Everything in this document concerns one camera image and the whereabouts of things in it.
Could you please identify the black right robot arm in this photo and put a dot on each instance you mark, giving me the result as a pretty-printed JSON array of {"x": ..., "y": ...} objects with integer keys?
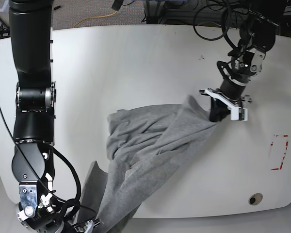
[{"x": 33, "y": 135}]

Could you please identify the right table grommet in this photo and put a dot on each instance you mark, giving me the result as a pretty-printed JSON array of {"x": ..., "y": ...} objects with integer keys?
[{"x": 255, "y": 199}]

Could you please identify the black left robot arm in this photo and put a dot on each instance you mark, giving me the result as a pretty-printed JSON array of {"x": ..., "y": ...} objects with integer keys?
[{"x": 257, "y": 34}]

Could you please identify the grey T-shirt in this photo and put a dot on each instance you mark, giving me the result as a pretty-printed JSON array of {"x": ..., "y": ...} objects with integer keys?
[{"x": 145, "y": 147}]

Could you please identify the red tape marking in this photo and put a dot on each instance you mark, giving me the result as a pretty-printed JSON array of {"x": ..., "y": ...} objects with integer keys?
[{"x": 278, "y": 150}]

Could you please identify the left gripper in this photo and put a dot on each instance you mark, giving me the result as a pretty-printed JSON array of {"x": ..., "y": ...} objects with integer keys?
[{"x": 232, "y": 88}]

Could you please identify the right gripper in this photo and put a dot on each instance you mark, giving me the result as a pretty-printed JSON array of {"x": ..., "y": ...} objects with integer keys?
[{"x": 38, "y": 215}]

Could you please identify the black frame base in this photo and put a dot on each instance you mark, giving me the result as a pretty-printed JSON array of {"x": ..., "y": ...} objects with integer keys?
[{"x": 183, "y": 12}]

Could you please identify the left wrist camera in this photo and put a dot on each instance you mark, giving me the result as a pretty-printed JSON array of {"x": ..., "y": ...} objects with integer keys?
[{"x": 239, "y": 114}]

